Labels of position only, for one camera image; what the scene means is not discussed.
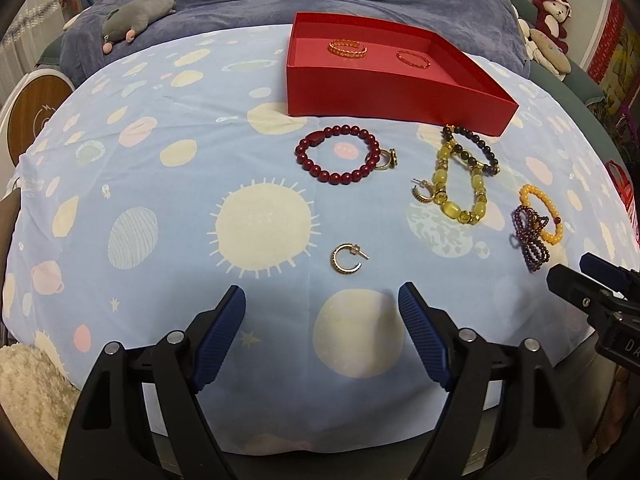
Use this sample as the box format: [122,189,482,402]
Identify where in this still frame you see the red wall banner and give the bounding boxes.
[587,0,626,86]

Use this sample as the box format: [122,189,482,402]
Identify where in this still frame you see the white sheer curtain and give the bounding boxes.
[0,0,66,76]

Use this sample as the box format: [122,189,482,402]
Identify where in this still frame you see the red teddy bear plush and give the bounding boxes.
[531,0,572,54]

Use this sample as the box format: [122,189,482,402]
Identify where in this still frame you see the thin red bangle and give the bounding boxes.
[396,50,431,69]

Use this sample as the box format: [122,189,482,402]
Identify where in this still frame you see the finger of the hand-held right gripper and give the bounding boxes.
[546,264,630,323]
[579,252,640,296]

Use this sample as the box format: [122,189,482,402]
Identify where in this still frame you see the cookie shaped plush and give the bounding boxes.
[529,27,572,80]

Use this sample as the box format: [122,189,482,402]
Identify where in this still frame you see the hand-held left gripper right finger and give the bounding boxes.
[397,281,586,480]

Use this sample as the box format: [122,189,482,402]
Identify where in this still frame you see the dark red bead bracelet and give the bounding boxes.
[294,126,382,187]

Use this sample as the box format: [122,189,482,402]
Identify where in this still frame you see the red cardboard box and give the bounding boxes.
[286,11,518,137]

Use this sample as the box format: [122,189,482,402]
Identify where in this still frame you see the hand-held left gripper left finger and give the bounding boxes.
[59,285,248,480]

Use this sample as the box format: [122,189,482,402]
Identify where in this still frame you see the orange small bead bracelet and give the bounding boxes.
[519,184,565,245]

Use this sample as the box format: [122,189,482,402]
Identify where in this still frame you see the round wooden white device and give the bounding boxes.
[0,70,76,171]

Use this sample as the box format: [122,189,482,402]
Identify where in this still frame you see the white plush toy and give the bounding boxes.
[516,17,540,61]

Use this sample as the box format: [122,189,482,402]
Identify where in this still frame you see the green sofa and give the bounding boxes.
[515,0,640,191]

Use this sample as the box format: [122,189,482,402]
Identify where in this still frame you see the gold chain bracelet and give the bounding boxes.
[327,39,369,59]

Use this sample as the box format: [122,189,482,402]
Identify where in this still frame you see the purple bead bracelet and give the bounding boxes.
[509,205,555,273]

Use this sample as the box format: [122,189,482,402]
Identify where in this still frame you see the dark bead bracelet gold spacers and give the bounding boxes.
[442,125,501,177]

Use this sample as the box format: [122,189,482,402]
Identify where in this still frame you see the grey plush mouse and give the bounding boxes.
[100,0,177,54]

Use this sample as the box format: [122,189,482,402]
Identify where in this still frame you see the large yellow bead bracelet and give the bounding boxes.
[431,142,491,226]

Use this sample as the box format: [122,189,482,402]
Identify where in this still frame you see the white fluffy rug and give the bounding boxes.
[0,342,81,480]

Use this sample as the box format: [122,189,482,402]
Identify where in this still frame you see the gold hoop earring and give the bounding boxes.
[411,178,435,204]
[329,242,372,275]

